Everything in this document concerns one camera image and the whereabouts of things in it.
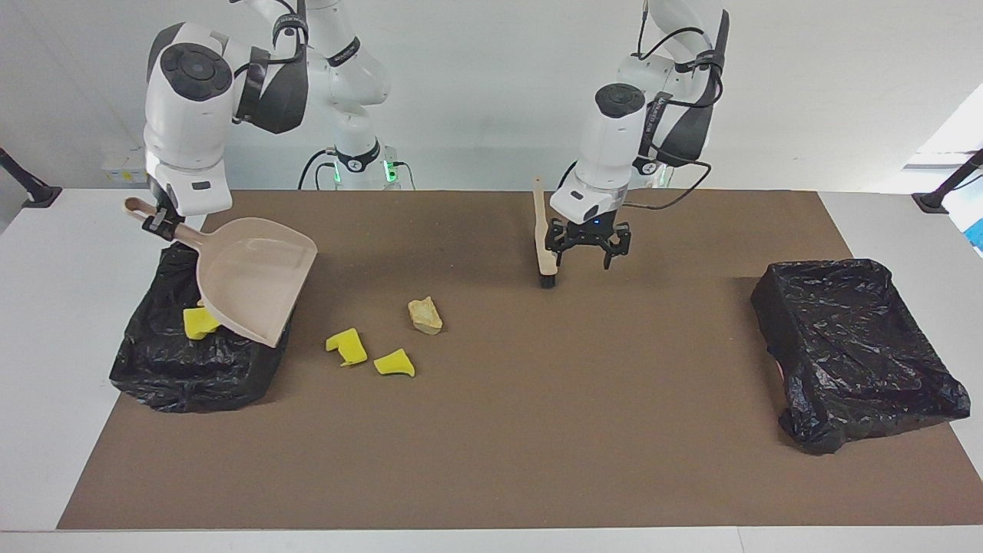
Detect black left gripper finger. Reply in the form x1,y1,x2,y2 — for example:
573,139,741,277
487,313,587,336
602,226,633,270
544,223,581,271

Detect beige hand brush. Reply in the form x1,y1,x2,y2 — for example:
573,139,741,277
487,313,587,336
532,177,559,290

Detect beige plastic dustpan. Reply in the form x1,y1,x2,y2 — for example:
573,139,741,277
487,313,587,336
124,197,319,349

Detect rounded yellow sponge piece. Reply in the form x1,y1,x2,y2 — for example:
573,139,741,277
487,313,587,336
183,305,223,340

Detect pale green foam chunk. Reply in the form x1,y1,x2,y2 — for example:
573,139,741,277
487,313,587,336
407,296,444,336

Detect yellow green sponge piece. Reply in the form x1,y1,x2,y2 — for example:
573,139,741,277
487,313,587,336
373,348,416,378

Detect notched yellow sponge piece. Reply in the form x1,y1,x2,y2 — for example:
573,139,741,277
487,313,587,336
326,328,369,367

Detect black bag lined bin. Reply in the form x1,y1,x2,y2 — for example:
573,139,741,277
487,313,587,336
750,257,972,456
109,234,306,414

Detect white box stack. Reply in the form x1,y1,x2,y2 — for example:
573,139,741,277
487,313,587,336
100,144,148,185

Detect brown table mat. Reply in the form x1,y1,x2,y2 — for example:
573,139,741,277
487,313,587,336
56,189,983,531

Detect black right base cable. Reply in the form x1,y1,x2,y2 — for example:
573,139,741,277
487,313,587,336
298,148,339,190

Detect dark left arm cable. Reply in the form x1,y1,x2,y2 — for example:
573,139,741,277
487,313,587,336
626,0,730,212

